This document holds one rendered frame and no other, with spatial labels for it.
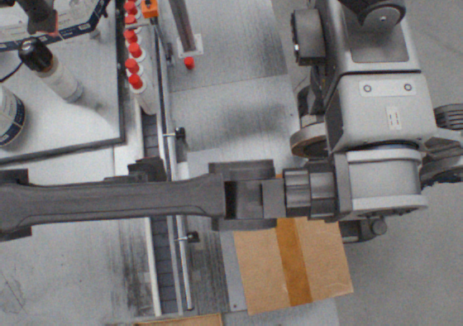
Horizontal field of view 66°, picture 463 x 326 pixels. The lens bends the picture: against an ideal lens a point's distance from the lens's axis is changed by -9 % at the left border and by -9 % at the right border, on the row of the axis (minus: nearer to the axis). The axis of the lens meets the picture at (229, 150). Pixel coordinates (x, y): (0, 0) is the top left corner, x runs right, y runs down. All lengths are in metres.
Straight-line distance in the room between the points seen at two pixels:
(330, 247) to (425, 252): 1.34
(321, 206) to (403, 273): 1.63
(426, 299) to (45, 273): 1.76
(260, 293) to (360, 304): 1.25
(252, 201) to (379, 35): 0.31
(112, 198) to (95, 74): 0.91
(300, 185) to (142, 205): 0.21
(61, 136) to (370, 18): 1.05
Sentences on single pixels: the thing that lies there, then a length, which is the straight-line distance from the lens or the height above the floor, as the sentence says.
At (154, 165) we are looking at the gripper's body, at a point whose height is 1.01.
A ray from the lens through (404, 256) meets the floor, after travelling 2.16.
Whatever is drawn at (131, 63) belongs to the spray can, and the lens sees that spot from 1.12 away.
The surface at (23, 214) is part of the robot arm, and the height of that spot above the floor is 1.55.
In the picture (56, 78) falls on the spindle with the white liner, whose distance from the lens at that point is 1.26.
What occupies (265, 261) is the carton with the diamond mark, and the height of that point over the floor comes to 1.12.
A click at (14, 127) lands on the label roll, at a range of 1.41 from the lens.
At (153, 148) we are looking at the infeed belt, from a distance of 1.22.
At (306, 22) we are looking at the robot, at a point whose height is 1.49.
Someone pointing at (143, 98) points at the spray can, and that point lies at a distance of 1.15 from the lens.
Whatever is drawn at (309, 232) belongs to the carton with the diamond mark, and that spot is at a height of 1.12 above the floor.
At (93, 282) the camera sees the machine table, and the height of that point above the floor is 0.83.
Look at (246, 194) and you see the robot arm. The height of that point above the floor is 1.47.
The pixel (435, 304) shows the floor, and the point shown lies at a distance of 2.23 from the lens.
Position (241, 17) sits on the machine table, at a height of 0.83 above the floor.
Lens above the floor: 2.01
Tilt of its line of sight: 73 degrees down
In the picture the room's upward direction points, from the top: 11 degrees counter-clockwise
